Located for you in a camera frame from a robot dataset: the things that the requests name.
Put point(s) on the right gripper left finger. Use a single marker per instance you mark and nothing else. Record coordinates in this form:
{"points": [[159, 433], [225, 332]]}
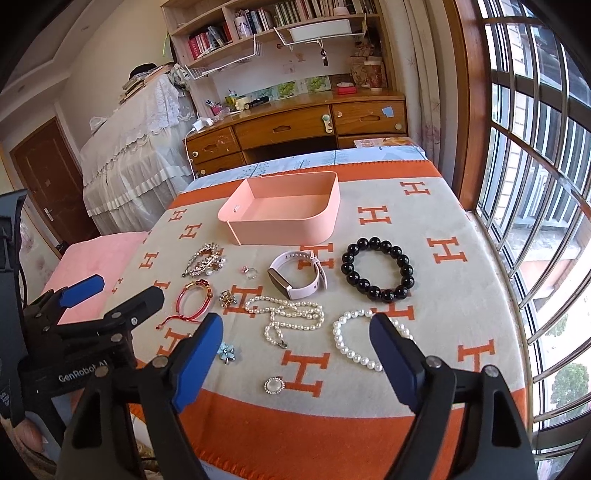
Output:
{"points": [[99, 442]]}

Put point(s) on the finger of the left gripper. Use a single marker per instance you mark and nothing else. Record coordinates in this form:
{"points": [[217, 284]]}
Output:
{"points": [[50, 307], [122, 319]]}

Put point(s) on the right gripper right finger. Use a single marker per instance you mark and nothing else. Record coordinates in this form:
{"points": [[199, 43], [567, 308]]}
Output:
{"points": [[493, 442]]}

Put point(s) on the pink smart watch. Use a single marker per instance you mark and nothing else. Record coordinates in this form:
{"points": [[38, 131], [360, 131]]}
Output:
{"points": [[298, 274]]}

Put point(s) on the pink jewelry tray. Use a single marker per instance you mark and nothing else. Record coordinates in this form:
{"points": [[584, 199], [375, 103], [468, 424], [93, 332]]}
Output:
{"points": [[283, 210]]}

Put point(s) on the pink pillow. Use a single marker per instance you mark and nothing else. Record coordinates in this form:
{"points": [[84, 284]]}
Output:
{"points": [[106, 256]]}

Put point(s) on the gold flower brooch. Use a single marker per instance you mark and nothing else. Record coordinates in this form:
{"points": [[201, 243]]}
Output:
{"points": [[227, 299]]}

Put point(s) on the blue flower brooch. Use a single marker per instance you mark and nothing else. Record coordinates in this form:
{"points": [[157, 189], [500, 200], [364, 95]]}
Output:
{"points": [[226, 353]]}

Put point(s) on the brown wooden door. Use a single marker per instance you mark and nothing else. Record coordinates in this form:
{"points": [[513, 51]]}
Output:
{"points": [[47, 168]]}

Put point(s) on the round white rhinestone brooch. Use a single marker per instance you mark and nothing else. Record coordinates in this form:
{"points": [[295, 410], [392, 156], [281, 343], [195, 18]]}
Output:
{"points": [[274, 385]]}

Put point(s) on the white lace covered piano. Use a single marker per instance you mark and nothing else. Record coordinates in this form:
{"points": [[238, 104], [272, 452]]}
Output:
{"points": [[135, 164]]}

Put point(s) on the orange beige H-pattern blanket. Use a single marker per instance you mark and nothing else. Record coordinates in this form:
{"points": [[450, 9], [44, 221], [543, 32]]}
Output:
{"points": [[336, 418]]}

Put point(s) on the white power adapter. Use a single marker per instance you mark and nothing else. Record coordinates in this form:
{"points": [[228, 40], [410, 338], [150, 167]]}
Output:
{"points": [[202, 123]]}

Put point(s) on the wooden desk with drawers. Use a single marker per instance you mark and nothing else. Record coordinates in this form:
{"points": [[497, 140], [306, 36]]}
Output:
{"points": [[308, 123]]}

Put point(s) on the black flashlight on desk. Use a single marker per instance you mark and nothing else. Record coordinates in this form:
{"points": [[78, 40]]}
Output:
{"points": [[256, 102]]}

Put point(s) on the blue tree-print bedsheet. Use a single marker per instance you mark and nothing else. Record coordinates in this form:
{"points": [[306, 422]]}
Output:
{"points": [[305, 161]]}

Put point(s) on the wooden bookshelf with books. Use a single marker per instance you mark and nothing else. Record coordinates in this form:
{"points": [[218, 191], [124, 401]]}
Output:
{"points": [[204, 32]]}

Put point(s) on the food cover magazine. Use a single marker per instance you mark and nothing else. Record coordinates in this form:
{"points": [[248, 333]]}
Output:
{"points": [[384, 142]]}

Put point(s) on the red box on desk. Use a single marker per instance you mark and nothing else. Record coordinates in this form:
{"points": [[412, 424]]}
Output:
{"points": [[346, 90]]}

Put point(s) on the white plastic basket tray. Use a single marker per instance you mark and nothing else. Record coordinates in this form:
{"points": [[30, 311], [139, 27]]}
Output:
{"points": [[320, 30]]}

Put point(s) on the window with metal bars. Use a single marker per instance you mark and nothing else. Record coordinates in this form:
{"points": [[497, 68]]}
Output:
{"points": [[532, 201]]}

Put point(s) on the floral curtain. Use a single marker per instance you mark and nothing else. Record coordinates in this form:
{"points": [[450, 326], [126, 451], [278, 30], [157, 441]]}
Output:
{"points": [[422, 51]]}

